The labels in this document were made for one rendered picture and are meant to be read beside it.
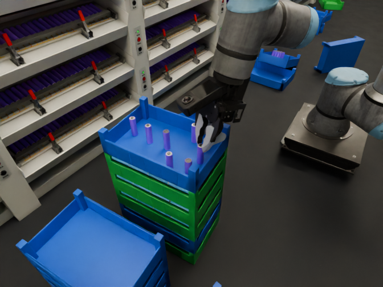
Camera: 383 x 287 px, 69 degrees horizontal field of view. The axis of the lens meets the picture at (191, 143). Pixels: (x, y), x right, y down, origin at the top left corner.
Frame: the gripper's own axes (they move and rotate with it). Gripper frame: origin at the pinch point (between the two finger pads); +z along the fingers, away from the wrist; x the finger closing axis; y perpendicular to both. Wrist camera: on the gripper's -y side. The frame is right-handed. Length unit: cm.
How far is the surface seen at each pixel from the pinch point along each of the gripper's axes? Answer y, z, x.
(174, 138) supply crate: 0.3, 6.4, 12.6
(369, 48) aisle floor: 213, -9, 72
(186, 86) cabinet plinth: 55, 29, 90
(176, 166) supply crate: -4.3, 7.6, 1.8
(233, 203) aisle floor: 32, 40, 6
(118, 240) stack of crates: -19.8, 28.3, -1.2
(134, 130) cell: -9.8, 6.7, 19.2
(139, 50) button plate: 12, 1, 70
